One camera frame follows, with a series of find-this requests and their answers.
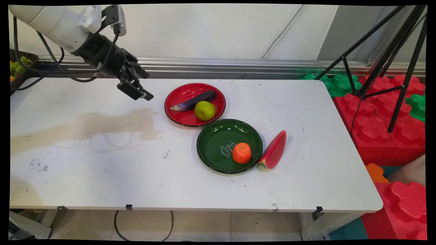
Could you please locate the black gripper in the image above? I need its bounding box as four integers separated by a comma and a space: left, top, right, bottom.
72, 32, 154, 101

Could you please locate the purple toy eggplant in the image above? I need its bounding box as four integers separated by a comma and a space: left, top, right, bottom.
169, 90, 217, 112

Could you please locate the red plate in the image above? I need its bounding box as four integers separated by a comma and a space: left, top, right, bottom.
164, 83, 227, 127

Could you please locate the green toy apple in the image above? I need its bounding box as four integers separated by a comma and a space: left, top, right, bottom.
194, 100, 216, 122

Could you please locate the dark green plate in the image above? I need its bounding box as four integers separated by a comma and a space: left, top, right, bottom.
196, 118, 263, 175

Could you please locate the green grape bunch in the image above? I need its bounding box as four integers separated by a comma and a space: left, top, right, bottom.
10, 56, 33, 77

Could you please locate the dark wicker basket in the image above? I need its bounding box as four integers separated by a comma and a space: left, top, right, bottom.
10, 49, 40, 96

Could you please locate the orange toy tangerine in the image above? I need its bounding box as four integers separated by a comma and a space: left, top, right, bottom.
232, 142, 252, 164

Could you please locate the toy watermelon slice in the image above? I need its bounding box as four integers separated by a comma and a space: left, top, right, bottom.
256, 130, 287, 171

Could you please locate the grey table leg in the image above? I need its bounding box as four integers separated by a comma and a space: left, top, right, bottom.
9, 210, 53, 240
300, 212, 362, 241

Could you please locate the green foam block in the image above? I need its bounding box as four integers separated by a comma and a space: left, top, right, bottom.
298, 73, 363, 98
405, 94, 426, 124

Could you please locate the large red foam block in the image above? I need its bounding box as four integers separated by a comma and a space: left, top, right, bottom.
333, 74, 426, 166

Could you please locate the black tripod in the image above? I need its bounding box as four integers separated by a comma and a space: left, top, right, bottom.
315, 5, 428, 134

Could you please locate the orange foam piece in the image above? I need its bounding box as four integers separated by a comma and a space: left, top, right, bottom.
366, 163, 390, 184

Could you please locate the teal foam mat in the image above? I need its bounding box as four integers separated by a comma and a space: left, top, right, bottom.
328, 217, 369, 241

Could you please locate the beige rounded object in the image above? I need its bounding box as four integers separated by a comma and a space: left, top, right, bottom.
388, 154, 426, 187

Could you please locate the black camera cable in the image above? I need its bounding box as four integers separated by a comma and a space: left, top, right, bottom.
36, 24, 122, 83

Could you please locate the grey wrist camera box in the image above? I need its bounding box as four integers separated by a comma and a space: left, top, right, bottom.
101, 5, 127, 37

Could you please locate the aluminium rail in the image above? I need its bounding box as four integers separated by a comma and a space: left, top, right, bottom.
37, 56, 426, 80

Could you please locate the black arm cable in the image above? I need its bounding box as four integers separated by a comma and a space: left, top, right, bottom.
12, 16, 104, 92

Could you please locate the black floor cable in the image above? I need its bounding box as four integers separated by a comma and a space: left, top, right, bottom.
114, 210, 174, 242

